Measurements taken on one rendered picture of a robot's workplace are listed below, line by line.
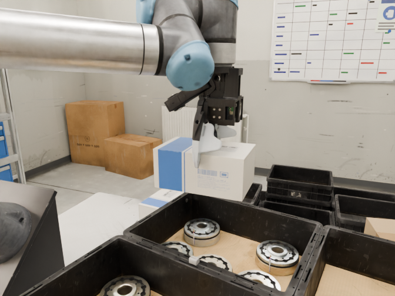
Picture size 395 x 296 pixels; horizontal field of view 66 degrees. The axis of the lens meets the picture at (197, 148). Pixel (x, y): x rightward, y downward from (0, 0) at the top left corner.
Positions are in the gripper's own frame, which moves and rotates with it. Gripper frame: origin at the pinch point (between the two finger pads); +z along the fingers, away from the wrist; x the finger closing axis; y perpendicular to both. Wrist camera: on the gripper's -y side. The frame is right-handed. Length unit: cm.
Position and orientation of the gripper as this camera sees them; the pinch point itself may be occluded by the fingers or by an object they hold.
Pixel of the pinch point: (205, 158)
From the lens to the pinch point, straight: 68.6
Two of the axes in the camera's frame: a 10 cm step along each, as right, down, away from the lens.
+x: 3.6, -2.6, 9.0
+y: 9.3, 1.1, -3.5
